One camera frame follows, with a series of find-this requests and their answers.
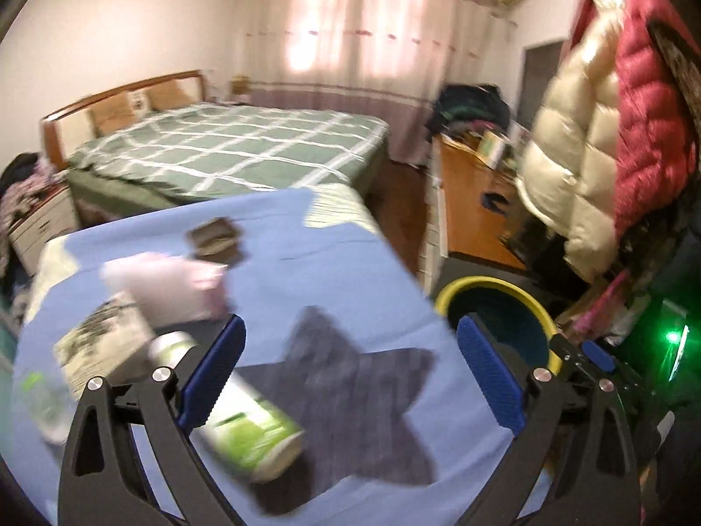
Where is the leaf printed cardboard box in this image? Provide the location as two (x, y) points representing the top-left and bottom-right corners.
(53, 290), (157, 401)

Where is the pink curtain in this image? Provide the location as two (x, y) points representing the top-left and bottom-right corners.
(246, 0), (499, 162)

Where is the dark brown small box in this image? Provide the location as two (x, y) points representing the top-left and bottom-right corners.
(186, 217), (247, 264)

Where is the clear jar with green band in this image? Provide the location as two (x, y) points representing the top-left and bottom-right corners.
(19, 371), (74, 446)

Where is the black television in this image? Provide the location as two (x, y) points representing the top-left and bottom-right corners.
(517, 38), (567, 132)

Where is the pink patterned scarf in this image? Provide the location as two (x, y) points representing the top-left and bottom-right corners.
(572, 279), (630, 343)

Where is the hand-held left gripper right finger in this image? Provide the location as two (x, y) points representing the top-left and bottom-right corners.
(456, 312), (643, 526)

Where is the wooden bed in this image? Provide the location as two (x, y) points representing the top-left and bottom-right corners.
(41, 69), (389, 214)

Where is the upright green booklet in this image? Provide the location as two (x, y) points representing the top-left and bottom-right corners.
(479, 130), (507, 168)

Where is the red puffer jacket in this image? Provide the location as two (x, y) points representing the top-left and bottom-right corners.
(570, 0), (701, 231)

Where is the pink foam wrap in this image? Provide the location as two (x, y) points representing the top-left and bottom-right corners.
(101, 252), (231, 324)

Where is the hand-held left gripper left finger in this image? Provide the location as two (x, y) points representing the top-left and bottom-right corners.
(57, 314), (258, 526)

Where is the cream puffer jacket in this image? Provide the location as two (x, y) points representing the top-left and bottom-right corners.
(517, 0), (630, 283)

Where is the white plastic bottle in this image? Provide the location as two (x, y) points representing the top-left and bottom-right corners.
(148, 331), (304, 483)

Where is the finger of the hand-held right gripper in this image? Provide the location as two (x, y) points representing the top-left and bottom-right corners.
(581, 340), (650, 398)
(548, 333), (592, 381)

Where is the white nightstand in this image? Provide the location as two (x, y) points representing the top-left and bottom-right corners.
(8, 183), (80, 275)

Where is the green checked duvet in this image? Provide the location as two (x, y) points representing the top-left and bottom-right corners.
(68, 103), (389, 201)

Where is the brown pillow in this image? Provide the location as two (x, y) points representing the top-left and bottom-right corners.
(90, 93), (138, 135)
(150, 79), (195, 110)

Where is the yellow rimmed blue bin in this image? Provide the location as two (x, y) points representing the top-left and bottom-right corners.
(434, 277), (562, 395)

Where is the pile of dark clothes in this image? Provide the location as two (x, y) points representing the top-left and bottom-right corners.
(424, 83), (513, 138)

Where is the wooden desk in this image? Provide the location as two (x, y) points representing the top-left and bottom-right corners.
(419, 134), (549, 280)

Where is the blue printed tablecloth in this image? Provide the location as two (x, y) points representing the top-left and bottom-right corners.
(11, 183), (554, 526)

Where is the pile of clothes on nightstand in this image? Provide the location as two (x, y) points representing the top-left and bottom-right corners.
(0, 153), (69, 297)

